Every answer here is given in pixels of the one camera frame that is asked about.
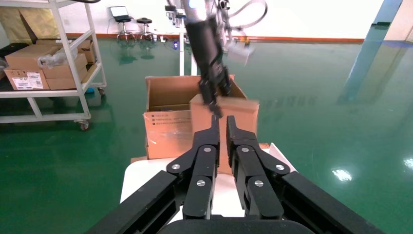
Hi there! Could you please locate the clear crumpled plastic bag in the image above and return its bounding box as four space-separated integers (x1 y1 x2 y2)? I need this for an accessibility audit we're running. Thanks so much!
38 48 70 69

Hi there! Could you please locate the white metal wheeled cart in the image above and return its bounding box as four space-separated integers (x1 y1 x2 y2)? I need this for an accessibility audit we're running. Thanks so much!
0 0 108 132

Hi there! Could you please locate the yellow brown cardboard sheet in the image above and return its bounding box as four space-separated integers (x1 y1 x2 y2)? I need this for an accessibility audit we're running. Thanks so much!
0 6 62 44

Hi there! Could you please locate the large open cardboard box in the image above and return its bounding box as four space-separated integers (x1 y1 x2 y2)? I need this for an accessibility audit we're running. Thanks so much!
143 75 253 160

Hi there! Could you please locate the large plain cardboard box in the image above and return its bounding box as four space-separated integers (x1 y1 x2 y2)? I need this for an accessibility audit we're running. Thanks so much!
4 44 62 71

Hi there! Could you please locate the black round stool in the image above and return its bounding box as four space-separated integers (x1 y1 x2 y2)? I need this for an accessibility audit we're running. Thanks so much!
114 15 135 41
136 18 155 41

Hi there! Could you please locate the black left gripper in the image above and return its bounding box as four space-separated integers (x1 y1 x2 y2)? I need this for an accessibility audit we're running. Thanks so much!
185 17 233 119

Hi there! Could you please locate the small cardboard box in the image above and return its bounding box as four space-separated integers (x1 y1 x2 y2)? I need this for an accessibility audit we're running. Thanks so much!
189 94 261 176

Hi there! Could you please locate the cardboard box with open flap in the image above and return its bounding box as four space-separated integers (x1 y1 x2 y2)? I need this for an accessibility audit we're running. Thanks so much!
35 39 97 64

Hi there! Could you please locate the silver black canister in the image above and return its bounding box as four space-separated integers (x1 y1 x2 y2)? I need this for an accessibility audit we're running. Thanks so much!
174 14 187 29

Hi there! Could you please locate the cardboard box with white labels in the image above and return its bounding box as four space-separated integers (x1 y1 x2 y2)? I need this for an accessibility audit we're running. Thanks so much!
3 68 51 91

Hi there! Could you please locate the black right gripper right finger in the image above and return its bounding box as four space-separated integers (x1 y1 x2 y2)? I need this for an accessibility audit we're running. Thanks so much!
225 115 385 234

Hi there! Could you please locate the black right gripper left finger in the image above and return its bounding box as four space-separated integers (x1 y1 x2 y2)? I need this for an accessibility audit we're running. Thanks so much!
85 115 221 234

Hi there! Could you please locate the looped black camera cable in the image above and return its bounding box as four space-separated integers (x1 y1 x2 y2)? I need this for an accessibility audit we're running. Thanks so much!
225 0 268 31

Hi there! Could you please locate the flat plain cardboard box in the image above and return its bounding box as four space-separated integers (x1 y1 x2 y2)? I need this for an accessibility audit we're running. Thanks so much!
42 53 89 80
46 67 88 91

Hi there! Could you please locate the open laptop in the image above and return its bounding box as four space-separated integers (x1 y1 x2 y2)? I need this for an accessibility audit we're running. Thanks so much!
109 5 131 19

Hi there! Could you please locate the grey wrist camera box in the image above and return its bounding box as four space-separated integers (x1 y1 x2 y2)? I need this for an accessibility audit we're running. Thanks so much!
225 41 255 66

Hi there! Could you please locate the white sign card red stripe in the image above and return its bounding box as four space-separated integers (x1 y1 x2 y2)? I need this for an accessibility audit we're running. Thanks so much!
267 142 298 174

